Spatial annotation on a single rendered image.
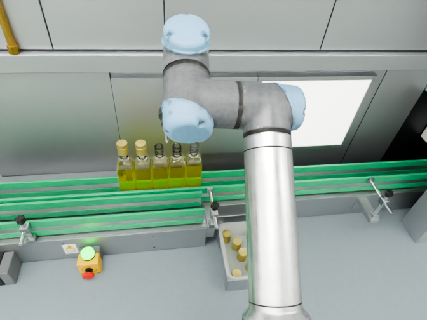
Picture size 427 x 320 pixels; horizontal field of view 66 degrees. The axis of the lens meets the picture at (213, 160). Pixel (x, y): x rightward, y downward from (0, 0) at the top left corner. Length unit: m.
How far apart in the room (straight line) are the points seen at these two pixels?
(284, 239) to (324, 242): 0.96
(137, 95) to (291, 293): 0.81
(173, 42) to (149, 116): 0.66
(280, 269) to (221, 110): 0.24
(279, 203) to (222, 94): 0.18
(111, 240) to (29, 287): 0.31
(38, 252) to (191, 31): 0.99
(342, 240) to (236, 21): 0.94
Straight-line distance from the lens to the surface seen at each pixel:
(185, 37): 0.53
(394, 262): 1.52
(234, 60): 1.08
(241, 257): 1.24
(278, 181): 0.48
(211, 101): 0.49
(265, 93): 0.51
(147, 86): 1.09
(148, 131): 1.21
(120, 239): 1.22
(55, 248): 1.29
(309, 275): 1.34
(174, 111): 0.47
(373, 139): 1.59
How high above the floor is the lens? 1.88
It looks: 45 degrees down
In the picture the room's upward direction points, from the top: 6 degrees clockwise
